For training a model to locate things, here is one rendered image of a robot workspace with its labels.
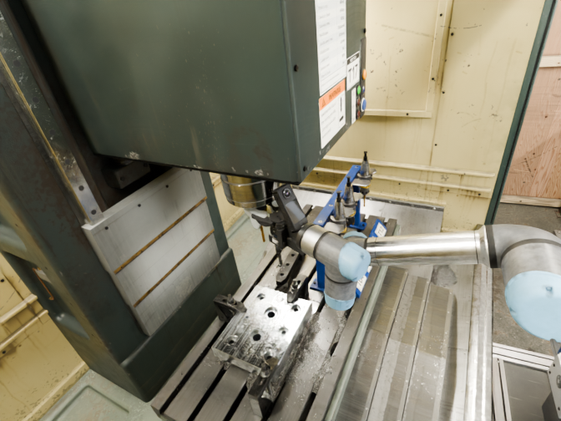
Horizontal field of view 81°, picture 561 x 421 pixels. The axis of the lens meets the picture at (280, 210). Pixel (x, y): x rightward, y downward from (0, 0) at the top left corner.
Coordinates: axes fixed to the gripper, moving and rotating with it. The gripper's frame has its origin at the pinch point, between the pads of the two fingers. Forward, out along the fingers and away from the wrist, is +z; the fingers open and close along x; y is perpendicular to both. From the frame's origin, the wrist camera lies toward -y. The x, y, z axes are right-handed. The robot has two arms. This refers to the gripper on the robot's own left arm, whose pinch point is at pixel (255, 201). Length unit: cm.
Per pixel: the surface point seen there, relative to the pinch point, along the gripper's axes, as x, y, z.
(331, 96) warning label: 11.5, -28.6, -17.4
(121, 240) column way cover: -28.9, 13.7, 33.5
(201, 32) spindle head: -10.9, -43.7, -6.7
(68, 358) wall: -61, 73, 62
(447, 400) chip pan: 28, 75, -57
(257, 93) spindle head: -8.0, -34.1, -16.2
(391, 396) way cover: 13, 68, -43
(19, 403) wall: -80, 73, 56
